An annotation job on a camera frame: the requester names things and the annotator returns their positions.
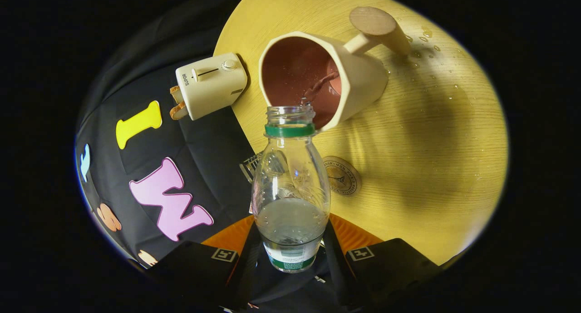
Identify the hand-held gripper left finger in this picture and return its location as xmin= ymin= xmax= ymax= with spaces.
xmin=148 ymin=215 xmax=262 ymax=311

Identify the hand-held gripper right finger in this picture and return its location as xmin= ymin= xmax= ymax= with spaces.
xmin=323 ymin=213 xmax=443 ymax=311

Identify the clear plastic bottle green ring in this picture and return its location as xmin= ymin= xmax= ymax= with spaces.
xmin=252 ymin=105 xmax=331 ymax=273

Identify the round wooden coaster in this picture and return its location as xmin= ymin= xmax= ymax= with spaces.
xmin=322 ymin=156 xmax=362 ymax=197

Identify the beige cup wooden handle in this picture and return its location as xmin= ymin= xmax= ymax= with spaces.
xmin=259 ymin=6 xmax=411 ymax=132

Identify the black backdrop cloth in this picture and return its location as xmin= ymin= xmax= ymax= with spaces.
xmin=75 ymin=0 xmax=345 ymax=311

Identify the wooden table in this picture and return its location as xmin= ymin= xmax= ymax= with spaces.
xmin=213 ymin=0 xmax=509 ymax=266

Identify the white toaster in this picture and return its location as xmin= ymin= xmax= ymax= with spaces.
xmin=175 ymin=53 xmax=248 ymax=121

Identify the metal wire basket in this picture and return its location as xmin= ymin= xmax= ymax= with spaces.
xmin=239 ymin=153 xmax=264 ymax=184

